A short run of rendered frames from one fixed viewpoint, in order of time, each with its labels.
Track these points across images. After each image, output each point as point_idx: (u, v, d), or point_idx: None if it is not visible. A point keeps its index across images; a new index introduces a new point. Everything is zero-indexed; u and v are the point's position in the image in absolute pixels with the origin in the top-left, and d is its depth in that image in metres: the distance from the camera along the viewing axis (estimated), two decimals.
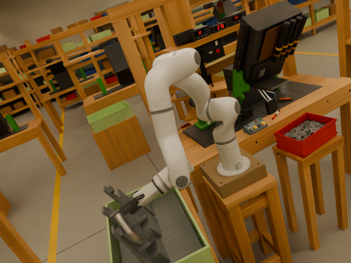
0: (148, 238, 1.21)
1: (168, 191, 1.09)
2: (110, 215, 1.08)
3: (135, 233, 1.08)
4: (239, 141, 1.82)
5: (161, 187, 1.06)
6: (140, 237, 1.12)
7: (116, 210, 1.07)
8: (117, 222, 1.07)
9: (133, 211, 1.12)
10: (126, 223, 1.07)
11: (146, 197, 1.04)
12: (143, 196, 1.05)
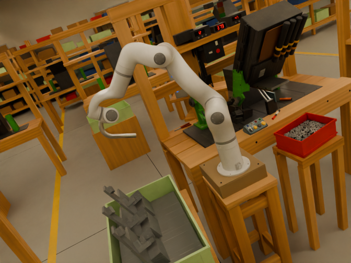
0: (126, 137, 1.77)
1: None
2: None
3: (104, 130, 1.71)
4: (239, 141, 1.82)
5: None
6: (110, 134, 1.73)
7: None
8: None
9: None
10: (100, 122, 1.69)
11: None
12: None
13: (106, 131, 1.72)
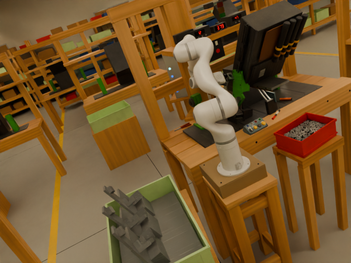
0: None
1: None
2: (231, 73, 2.04)
3: (225, 86, 2.11)
4: (239, 141, 1.82)
5: None
6: None
7: (227, 73, 2.03)
8: None
9: (229, 80, 2.05)
10: None
11: None
12: None
13: (226, 88, 2.12)
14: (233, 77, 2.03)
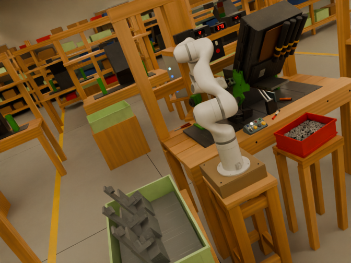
0: None
1: None
2: (233, 78, 2.03)
3: None
4: (239, 141, 1.82)
5: None
6: None
7: (229, 78, 2.02)
8: None
9: None
10: None
11: None
12: None
13: None
14: (235, 82, 2.02)
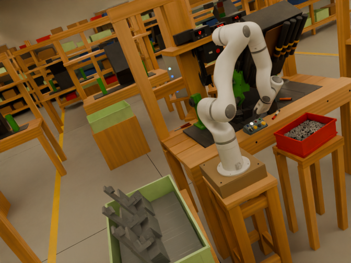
0: None
1: None
2: (233, 78, 2.03)
3: None
4: (239, 141, 1.82)
5: None
6: None
7: None
8: None
9: (256, 115, 1.82)
10: None
11: None
12: None
13: None
14: (235, 82, 2.02)
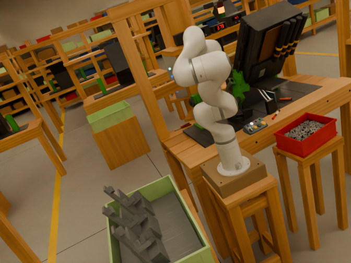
0: None
1: None
2: (233, 78, 2.03)
3: (226, 92, 2.10)
4: (239, 141, 1.82)
5: None
6: None
7: (229, 78, 2.03)
8: None
9: None
10: (226, 85, 2.07)
11: None
12: None
13: None
14: (235, 82, 2.02)
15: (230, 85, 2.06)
